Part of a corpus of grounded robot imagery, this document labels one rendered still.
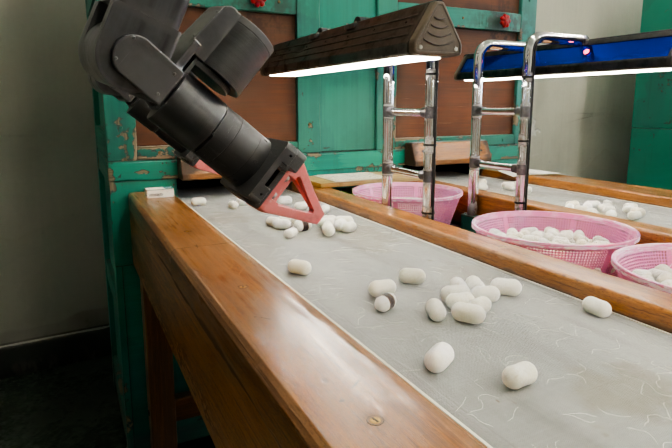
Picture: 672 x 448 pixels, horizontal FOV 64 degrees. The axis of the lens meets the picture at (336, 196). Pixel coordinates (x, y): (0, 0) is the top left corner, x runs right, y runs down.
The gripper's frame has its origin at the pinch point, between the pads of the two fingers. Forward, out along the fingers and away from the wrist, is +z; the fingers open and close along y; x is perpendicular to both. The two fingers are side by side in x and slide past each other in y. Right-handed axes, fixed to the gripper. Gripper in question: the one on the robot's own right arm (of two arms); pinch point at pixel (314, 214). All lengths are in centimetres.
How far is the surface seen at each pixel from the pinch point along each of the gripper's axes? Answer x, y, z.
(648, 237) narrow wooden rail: -33, 4, 55
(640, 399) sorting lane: -2.0, -27.2, 20.0
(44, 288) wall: 66, 165, 11
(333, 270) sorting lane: 2.9, 14.6, 15.0
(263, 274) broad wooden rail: 8.8, 10.0, 4.2
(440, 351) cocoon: 4.2, -16.4, 9.8
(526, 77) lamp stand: -52, 31, 36
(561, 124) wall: -161, 186, 193
